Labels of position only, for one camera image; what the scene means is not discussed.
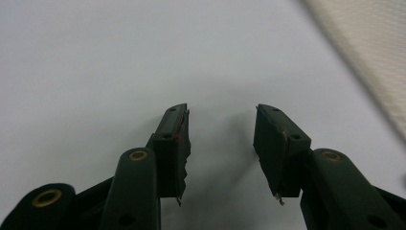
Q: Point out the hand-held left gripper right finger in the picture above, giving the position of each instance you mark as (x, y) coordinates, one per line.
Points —
(287, 153)

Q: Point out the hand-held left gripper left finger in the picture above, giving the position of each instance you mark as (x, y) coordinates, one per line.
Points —
(169, 150)

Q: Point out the beige woven curtain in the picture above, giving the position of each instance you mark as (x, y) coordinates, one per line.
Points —
(373, 48)

